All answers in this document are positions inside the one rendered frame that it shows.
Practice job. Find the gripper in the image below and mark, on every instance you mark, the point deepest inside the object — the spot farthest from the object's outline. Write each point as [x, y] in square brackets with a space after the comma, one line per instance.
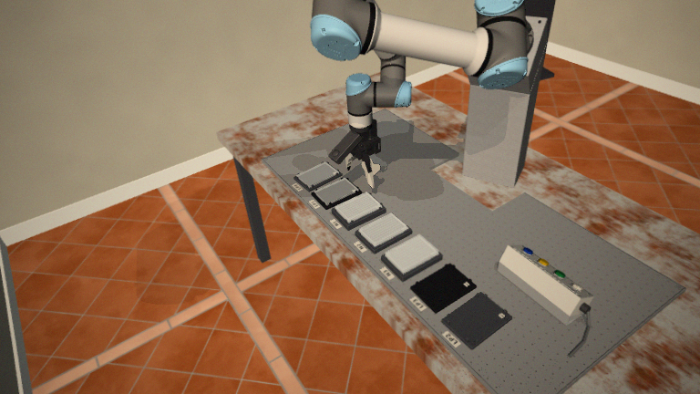
[366, 147]

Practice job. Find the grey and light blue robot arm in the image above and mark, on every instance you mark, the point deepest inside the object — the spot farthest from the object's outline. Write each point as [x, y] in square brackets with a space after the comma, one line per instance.
[343, 29]

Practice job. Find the beige operator panel with colored buttons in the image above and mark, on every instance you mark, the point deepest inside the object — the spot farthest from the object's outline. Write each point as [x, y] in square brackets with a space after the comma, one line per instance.
[546, 285]

